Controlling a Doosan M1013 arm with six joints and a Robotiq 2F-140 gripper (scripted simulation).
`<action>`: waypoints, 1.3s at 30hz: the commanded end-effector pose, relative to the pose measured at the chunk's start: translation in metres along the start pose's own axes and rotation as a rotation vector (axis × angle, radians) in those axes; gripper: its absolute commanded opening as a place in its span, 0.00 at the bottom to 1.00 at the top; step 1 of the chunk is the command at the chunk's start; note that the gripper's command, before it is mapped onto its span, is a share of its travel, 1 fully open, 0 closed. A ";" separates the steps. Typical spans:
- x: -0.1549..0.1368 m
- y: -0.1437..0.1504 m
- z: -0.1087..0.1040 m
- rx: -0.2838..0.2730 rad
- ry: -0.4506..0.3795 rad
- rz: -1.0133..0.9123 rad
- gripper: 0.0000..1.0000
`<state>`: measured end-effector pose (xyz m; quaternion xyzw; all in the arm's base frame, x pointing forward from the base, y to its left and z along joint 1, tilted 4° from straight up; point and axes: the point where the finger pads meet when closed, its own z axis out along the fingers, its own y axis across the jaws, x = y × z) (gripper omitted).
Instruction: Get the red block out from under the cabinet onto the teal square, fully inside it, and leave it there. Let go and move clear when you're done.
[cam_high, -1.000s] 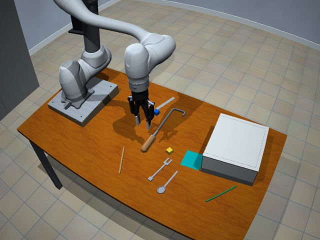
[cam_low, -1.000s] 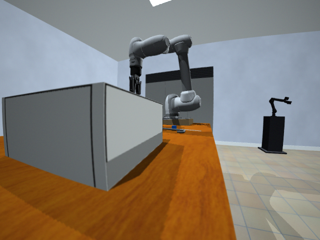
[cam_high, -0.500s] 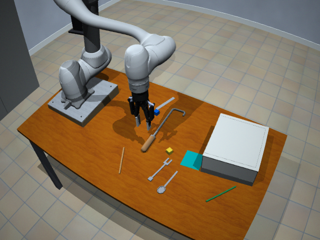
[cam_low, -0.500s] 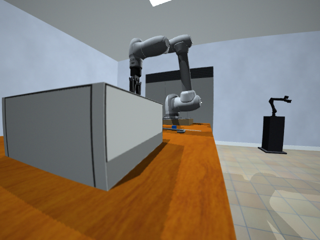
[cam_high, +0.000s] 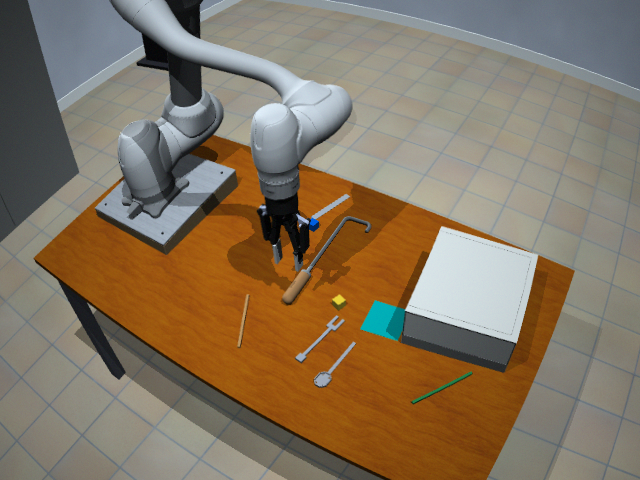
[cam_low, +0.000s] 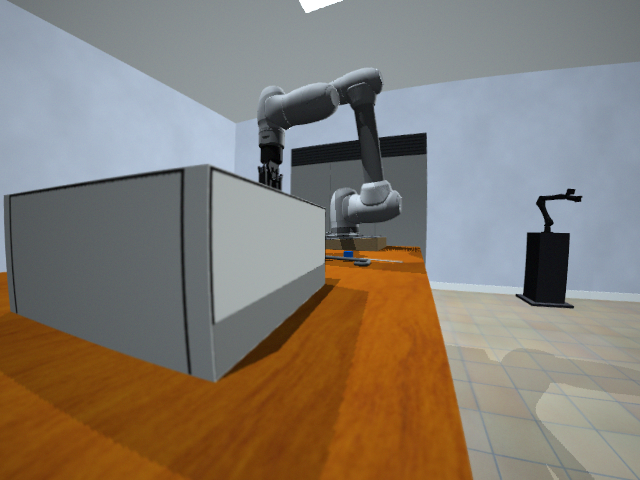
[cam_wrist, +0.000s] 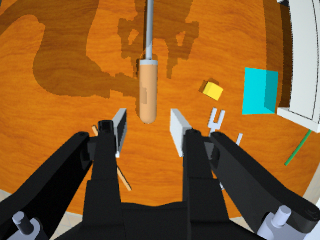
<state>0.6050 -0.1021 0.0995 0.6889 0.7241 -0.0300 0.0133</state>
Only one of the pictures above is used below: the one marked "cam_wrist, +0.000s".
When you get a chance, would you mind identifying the yellow cube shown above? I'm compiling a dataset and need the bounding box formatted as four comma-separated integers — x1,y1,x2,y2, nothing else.
203,82,223,101

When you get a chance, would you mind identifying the teal square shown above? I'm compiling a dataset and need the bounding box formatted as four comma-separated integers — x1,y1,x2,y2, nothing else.
242,68,278,114

